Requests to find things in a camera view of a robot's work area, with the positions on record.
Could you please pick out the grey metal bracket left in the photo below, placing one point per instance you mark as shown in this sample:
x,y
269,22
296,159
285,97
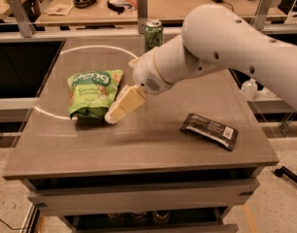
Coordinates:
x,y
25,27

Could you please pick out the paper card on desk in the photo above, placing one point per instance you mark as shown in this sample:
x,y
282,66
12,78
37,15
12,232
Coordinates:
x,y
59,10

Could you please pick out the black snack bar wrapper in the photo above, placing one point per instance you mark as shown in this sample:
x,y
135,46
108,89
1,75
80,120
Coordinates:
x,y
224,135

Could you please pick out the grey metal bracket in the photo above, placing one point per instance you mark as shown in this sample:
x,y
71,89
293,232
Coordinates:
x,y
258,22
142,12
25,27

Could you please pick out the green rice chip bag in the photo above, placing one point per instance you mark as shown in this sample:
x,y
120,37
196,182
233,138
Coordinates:
x,y
93,92

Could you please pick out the grey metal bracket middle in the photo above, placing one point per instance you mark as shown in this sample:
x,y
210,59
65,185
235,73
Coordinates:
x,y
142,12

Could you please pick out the green soda can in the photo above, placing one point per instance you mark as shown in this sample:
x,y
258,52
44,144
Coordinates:
x,y
153,34

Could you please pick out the grey metal bracket right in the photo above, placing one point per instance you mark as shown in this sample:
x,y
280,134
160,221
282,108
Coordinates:
x,y
258,22

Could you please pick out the grey table drawer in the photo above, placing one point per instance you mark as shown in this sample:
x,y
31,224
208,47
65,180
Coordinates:
x,y
143,197

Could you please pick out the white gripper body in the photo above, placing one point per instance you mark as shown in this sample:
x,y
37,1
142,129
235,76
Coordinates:
x,y
146,72

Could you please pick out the clear plastic water bottle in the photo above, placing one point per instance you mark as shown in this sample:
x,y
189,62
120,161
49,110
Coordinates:
x,y
249,89

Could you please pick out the black stand leg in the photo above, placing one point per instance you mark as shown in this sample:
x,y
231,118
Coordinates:
x,y
283,171

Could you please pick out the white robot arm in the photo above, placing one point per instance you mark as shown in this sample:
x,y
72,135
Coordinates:
x,y
212,38

